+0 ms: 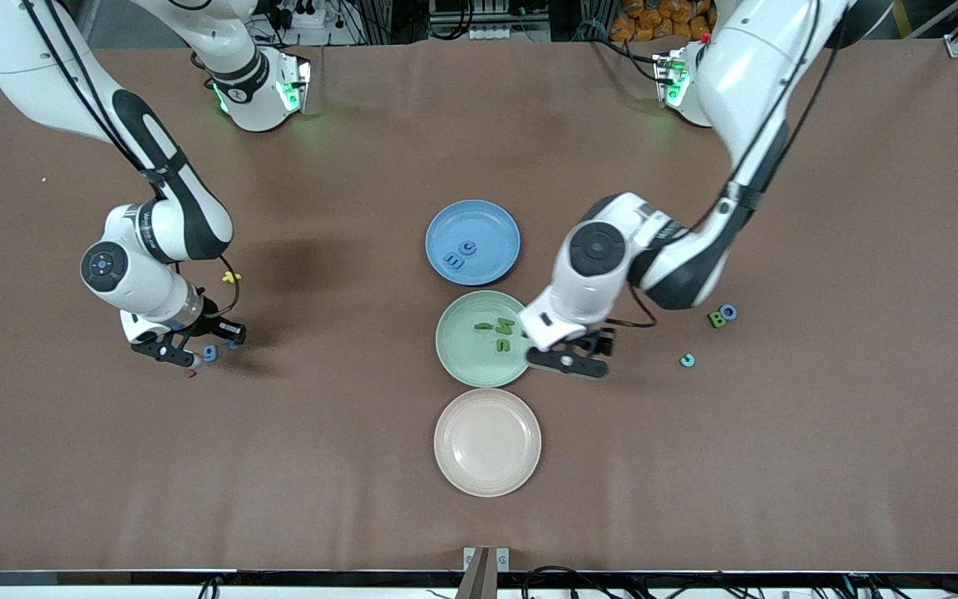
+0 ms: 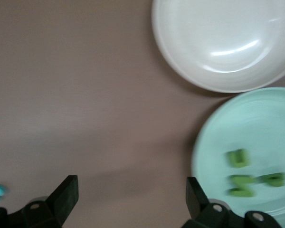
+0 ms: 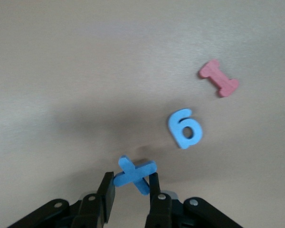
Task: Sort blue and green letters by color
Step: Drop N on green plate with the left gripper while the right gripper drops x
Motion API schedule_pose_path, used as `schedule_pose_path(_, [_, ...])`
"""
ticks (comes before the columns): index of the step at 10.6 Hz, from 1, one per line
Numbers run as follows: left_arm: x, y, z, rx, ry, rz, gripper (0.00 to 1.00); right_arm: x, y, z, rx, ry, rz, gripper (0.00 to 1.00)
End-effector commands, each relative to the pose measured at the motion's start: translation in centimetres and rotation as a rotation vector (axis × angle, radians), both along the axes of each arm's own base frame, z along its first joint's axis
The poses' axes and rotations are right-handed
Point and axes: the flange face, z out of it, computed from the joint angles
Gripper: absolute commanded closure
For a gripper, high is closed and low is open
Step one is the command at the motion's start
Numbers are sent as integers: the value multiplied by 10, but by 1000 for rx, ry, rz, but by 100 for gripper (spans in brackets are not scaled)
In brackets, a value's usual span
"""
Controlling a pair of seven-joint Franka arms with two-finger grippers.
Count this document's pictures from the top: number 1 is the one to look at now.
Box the green plate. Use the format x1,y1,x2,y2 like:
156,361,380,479
435,290,538,389

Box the beige plate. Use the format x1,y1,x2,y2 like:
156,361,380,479
433,388,542,498

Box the brown table cover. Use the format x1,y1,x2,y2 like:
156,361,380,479
0,37,958,575

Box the blue plate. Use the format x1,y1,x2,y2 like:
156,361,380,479
425,200,521,286

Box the long white power strip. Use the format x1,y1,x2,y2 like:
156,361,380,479
469,23,552,42

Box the bag of orange packets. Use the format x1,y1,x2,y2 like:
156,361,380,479
610,0,713,42

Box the metal clamp bracket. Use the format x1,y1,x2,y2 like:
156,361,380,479
456,546,511,599

